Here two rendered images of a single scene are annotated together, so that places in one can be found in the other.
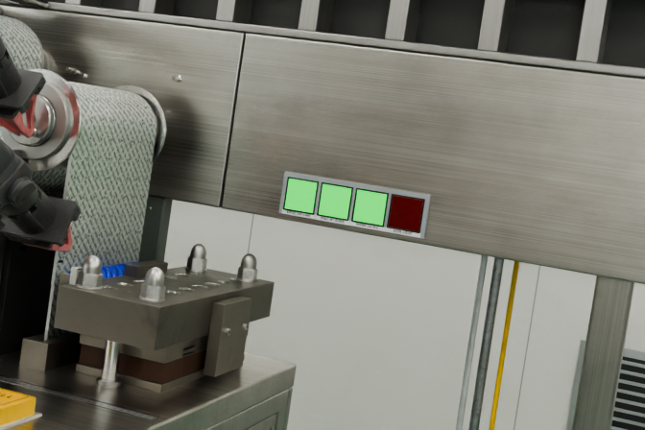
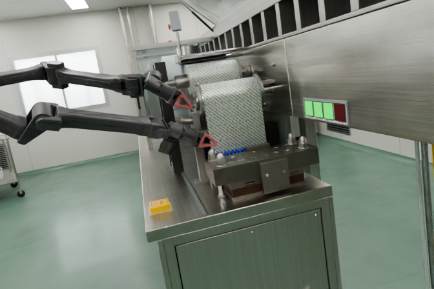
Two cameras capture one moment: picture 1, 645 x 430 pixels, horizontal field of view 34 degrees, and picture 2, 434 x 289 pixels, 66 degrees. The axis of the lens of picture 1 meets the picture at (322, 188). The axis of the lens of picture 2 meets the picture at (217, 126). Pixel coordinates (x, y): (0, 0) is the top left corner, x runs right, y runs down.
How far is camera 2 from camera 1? 112 cm
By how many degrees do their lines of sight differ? 58
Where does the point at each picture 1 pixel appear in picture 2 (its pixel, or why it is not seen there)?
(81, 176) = (214, 118)
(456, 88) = (345, 39)
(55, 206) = (196, 133)
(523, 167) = (380, 77)
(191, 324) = (243, 173)
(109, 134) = (227, 99)
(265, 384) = (298, 197)
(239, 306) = (275, 163)
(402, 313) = not seen: outside the picture
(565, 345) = not seen: outside the picture
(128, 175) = (245, 111)
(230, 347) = (274, 181)
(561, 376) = not seen: outside the picture
